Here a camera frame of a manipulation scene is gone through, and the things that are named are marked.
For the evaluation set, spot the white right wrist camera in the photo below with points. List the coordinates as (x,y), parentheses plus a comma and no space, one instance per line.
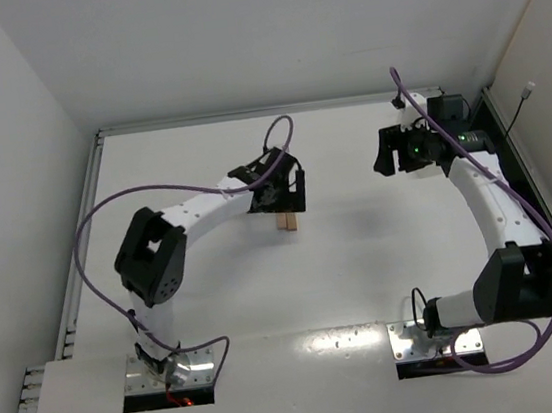
(406,113)

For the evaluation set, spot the metal base plate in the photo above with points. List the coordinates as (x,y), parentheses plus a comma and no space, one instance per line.
(190,371)
(410,344)

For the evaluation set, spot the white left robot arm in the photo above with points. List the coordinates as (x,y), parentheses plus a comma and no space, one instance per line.
(151,259)

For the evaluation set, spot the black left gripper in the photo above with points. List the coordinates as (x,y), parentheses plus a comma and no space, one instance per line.
(284,200)

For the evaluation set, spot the long light wood block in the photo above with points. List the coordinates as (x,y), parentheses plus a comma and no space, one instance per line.
(291,221)
(281,221)

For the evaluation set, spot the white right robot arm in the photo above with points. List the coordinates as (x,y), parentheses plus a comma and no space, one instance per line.
(516,281)

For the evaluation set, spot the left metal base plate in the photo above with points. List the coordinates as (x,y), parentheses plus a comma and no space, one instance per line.
(190,371)

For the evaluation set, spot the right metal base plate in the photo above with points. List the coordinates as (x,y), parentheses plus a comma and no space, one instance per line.
(410,344)

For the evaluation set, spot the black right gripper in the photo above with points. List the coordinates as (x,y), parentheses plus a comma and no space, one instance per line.
(397,149)

